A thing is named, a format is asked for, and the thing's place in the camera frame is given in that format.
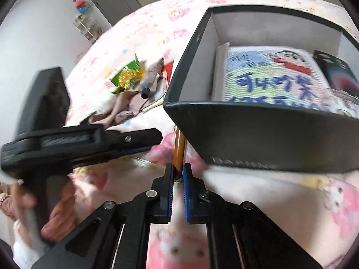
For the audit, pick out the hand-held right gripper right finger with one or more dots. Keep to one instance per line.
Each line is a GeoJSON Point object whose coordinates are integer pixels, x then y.
{"type": "Point", "coordinates": [187, 194]}

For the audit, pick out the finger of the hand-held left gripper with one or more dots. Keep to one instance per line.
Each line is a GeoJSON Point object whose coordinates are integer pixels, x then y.
{"type": "Point", "coordinates": [131, 141]}

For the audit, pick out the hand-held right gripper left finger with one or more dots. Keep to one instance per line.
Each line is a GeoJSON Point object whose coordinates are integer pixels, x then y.
{"type": "Point", "coordinates": [169, 191]}

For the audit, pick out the brown wooden stick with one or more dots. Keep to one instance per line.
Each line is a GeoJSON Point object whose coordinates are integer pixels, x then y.
{"type": "Point", "coordinates": [179, 151]}

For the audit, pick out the dark cardboard box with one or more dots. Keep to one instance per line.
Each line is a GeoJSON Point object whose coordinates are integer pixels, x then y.
{"type": "Point", "coordinates": [252, 143]}

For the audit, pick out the black screen protector box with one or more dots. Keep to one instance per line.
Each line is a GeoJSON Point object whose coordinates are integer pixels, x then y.
{"type": "Point", "coordinates": [336, 72]}

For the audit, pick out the person's left forearm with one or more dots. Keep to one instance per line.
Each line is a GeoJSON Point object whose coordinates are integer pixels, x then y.
{"type": "Point", "coordinates": [26, 246]}

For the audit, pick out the person's left hand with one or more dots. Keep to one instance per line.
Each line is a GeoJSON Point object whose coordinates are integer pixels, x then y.
{"type": "Point", "coordinates": [63, 218]}

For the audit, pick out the pink wallet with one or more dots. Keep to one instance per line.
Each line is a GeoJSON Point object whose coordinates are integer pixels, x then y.
{"type": "Point", "coordinates": [123, 105]}

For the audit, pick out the silver tube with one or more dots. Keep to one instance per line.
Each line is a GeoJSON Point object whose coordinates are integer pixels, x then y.
{"type": "Point", "coordinates": [148, 81]}

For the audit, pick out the green snack packet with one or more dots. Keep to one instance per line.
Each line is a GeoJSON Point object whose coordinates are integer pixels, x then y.
{"type": "Point", "coordinates": [126, 75]}

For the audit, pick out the red packet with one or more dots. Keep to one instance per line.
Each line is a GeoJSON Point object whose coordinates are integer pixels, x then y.
{"type": "Point", "coordinates": [168, 72]}

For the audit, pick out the small shelf rack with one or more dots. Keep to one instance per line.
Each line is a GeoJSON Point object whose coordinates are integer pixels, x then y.
{"type": "Point", "coordinates": [88, 29]}

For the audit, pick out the pink printed blanket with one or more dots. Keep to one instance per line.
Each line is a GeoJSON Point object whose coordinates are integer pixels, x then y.
{"type": "Point", "coordinates": [280, 215]}

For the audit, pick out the red toy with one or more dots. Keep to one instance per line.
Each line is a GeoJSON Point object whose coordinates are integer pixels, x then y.
{"type": "Point", "coordinates": [82, 5]}

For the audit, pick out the cartoon printed book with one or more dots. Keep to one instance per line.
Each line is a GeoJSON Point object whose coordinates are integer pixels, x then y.
{"type": "Point", "coordinates": [266, 72]}

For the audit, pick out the clear plastic item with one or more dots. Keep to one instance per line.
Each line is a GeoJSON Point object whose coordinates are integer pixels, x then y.
{"type": "Point", "coordinates": [343, 102]}

